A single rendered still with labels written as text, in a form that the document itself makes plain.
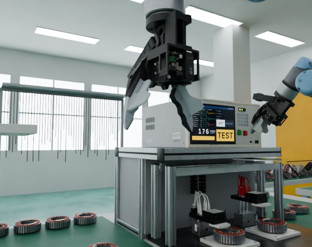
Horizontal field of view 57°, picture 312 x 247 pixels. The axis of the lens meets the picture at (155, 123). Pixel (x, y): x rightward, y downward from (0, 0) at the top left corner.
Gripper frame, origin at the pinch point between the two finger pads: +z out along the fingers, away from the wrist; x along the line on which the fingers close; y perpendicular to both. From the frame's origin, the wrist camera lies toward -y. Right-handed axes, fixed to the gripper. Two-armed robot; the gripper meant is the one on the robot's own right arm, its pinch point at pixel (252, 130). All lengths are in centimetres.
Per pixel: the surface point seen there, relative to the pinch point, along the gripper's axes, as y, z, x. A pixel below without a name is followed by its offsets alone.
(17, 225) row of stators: -10, 67, -84
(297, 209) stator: 20, 38, 50
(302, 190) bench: -12, 76, 137
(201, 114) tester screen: -9.4, 0.7, -21.9
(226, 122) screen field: -7.3, 2.8, -8.1
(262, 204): 23.6, 20.3, 2.4
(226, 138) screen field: -2.3, 7.7, -8.3
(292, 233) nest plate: 38.0, 19.9, 6.3
